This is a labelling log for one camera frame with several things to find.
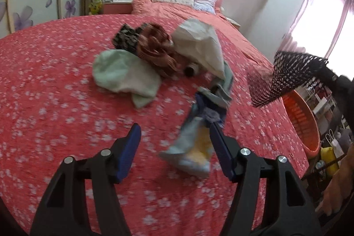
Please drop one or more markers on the black white patterned scrunchie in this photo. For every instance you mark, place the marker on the black white patterned scrunchie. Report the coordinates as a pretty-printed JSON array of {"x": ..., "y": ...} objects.
[{"x": 125, "y": 38}]

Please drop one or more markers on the brown striped scrunchie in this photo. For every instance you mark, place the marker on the brown striped scrunchie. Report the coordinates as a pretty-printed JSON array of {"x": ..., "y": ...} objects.
[{"x": 155, "y": 45}]

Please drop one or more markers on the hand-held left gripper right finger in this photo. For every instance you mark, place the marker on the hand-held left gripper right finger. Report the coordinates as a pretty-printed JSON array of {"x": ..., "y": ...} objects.
[{"x": 221, "y": 147}]

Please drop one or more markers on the yellow green plush toy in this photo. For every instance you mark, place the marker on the yellow green plush toy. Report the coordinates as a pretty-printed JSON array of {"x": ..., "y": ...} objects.
[{"x": 95, "y": 5}]

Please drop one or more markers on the beige grey garment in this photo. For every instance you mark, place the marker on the beige grey garment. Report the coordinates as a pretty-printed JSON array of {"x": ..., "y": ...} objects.
[{"x": 199, "y": 39}]

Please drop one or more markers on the mint green cloth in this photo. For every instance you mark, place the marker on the mint green cloth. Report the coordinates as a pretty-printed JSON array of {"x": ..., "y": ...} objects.
[{"x": 121, "y": 74}]

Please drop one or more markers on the pink duvet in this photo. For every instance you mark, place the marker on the pink duvet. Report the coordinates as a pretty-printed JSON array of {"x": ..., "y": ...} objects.
[{"x": 177, "y": 10}]

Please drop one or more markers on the person's right hand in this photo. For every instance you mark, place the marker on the person's right hand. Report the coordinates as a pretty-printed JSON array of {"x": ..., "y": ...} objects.
[{"x": 338, "y": 183}]

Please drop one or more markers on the pink striped pillow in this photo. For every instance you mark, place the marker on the pink striped pillow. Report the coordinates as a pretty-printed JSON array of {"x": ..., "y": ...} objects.
[{"x": 206, "y": 1}]

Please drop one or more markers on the white paper bag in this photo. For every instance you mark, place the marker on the white paper bag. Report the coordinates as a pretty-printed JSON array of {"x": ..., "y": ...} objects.
[{"x": 335, "y": 144}]

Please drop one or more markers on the orange plastic basket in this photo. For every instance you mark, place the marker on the orange plastic basket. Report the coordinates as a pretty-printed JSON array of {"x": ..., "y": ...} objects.
[{"x": 302, "y": 117}]

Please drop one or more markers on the blue and yellow cloth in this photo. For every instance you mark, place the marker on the blue and yellow cloth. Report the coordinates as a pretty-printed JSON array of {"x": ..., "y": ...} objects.
[{"x": 190, "y": 142}]

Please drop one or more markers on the black mesh net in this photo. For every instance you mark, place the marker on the black mesh net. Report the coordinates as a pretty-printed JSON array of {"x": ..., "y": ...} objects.
[{"x": 287, "y": 75}]

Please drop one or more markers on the yellow bag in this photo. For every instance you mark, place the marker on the yellow bag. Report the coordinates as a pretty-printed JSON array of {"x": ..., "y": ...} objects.
[{"x": 329, "y": 160}]

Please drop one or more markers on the pale grey green cloth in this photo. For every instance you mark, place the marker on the pale grey green cloth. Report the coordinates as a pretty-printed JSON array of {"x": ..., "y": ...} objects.
[{"x": 222, "y": 86}]

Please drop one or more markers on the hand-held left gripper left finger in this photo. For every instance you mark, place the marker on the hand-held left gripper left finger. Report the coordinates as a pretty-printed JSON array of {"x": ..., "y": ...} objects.
[{"x": 129, "y": 151}]

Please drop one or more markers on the pink curtain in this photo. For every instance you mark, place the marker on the pink curtain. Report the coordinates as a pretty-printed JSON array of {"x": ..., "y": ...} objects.
[{"x": 318, "y": 3}]

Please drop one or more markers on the red floral blanket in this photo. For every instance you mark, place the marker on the red floral blanket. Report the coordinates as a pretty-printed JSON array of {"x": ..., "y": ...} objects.
[{"x": 55, "y": 86}]

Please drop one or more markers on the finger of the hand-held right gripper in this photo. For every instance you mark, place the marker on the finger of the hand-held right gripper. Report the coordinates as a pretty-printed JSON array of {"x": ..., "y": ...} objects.
[{"x": 326, "y": 74}]

